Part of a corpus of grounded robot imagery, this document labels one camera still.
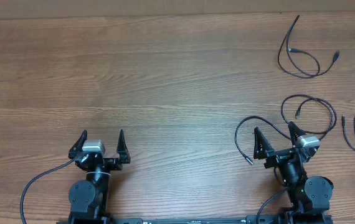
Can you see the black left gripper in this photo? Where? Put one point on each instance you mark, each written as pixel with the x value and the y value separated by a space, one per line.
pixel 115 164

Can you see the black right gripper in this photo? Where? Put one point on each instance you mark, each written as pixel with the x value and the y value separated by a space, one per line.
pixel 261 149

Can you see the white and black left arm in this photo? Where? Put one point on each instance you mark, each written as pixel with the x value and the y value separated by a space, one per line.
pixel 89 197

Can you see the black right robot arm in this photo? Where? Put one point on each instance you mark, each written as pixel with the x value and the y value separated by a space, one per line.
pixel 309 196

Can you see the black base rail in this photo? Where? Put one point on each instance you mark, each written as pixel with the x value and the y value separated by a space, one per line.
pixel 249 219

